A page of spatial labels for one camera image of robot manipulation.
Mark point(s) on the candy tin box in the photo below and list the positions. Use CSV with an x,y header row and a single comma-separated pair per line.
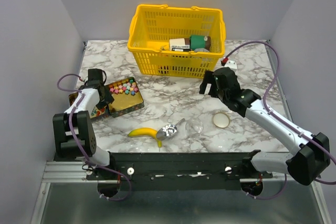
x,y
127,98

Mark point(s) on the aluminium frame rail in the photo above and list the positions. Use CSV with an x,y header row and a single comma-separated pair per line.
x,y
72,172

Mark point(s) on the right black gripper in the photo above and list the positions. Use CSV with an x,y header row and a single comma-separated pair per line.
x,y
209,77

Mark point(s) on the clear plastic jar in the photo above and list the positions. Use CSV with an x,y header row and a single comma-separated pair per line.
x,y
194,128

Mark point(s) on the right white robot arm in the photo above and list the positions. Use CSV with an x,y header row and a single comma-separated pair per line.
x,y
308,154

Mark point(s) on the shiny metal scoop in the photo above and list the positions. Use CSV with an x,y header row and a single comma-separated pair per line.
x,y
168,131

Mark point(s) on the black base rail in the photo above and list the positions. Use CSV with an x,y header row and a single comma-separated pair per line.
x,y
177,171

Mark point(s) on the gold jar lid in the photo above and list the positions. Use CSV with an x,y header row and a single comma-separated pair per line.
x,y
221,120

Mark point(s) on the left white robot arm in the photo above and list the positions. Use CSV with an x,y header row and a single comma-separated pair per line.
x,y
73,131

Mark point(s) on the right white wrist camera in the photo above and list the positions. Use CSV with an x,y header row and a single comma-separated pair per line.
x,y
226,62

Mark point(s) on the yellow banana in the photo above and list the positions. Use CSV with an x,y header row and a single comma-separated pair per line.
x,y
145,131

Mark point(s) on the green and brown bottle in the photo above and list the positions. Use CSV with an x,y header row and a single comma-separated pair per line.
x,y
198,42

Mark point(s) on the yellow plastic shopping basket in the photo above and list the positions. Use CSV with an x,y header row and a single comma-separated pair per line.
x,y
153,26

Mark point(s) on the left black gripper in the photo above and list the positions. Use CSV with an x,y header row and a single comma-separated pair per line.
x,y
108,98

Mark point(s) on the white and black box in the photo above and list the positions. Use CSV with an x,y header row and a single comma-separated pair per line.
x,y
180,44

